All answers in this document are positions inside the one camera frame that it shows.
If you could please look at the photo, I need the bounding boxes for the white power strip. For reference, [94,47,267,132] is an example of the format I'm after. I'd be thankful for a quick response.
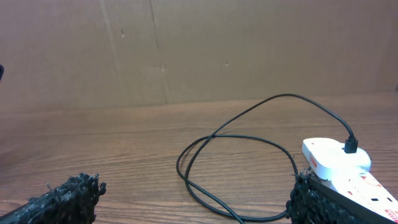
[301,138,398,223]

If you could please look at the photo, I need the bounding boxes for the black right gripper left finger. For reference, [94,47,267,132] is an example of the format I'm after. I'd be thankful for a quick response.
[1,173,106,224]

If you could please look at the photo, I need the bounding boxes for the white charger adapter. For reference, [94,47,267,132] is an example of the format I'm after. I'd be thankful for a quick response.
[303,142,371,180]

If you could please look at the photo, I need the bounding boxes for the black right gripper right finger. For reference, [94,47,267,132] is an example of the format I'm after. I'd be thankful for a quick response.
[285,170,396,224]

